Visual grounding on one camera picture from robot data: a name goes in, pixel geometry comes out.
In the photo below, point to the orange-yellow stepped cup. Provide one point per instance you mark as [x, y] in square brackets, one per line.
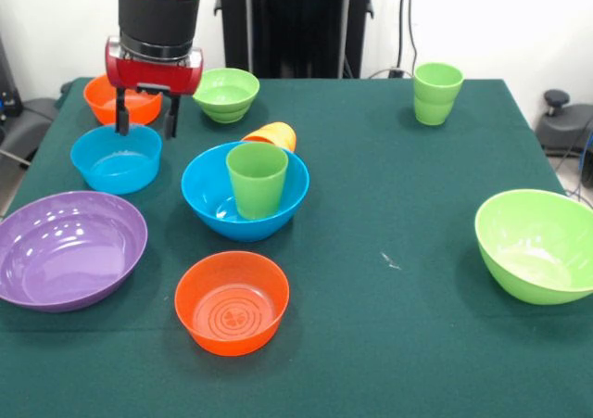
[278, 135]

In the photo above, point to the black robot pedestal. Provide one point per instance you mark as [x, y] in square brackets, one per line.
[296, 19]

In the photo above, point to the purple bowl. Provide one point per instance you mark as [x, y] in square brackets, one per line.
[69, 260]

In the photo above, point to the black device with blue light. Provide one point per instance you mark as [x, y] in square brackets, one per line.
[9, 93]

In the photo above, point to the dark green tablecloth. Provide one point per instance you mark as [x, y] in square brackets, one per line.
[370, 344]

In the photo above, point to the small blue bowl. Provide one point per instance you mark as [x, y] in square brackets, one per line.
[116, 172]

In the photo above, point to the large blue bowl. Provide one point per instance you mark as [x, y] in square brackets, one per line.
[208, 205]

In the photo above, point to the orange bowl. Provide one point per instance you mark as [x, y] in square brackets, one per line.
[99, 107]
[231, 325]

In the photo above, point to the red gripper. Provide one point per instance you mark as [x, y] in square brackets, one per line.
[153, 75]

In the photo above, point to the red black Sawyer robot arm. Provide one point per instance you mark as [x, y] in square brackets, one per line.
[157, 10]

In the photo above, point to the green stepped cup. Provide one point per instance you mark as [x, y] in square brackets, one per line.
[437, 93]

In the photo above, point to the small light green bowl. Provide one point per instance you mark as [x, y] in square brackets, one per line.
[227, 98]

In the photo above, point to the large green bowl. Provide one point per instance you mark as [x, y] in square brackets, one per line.
[533, 260]

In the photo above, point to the grey stand base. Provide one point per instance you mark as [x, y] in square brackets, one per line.
[28, 121]
[565, 130]

